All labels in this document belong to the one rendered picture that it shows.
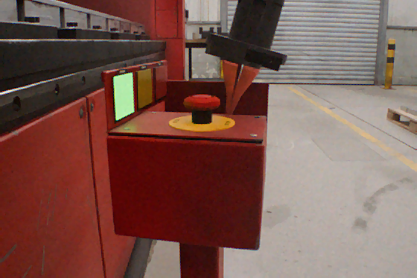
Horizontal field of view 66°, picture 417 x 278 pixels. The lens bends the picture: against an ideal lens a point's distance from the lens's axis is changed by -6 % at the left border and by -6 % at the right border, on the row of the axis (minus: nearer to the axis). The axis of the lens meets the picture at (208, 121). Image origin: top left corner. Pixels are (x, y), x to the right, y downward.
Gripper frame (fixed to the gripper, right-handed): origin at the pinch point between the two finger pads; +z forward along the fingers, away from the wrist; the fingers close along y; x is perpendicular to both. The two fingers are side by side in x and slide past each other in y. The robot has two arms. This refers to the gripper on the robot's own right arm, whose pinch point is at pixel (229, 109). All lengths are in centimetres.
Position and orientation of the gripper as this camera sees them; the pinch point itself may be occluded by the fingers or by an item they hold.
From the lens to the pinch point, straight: 46.2
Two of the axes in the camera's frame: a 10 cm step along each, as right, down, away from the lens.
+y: -9.5, -3.0, 1.2
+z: -2.6, 9.3, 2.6
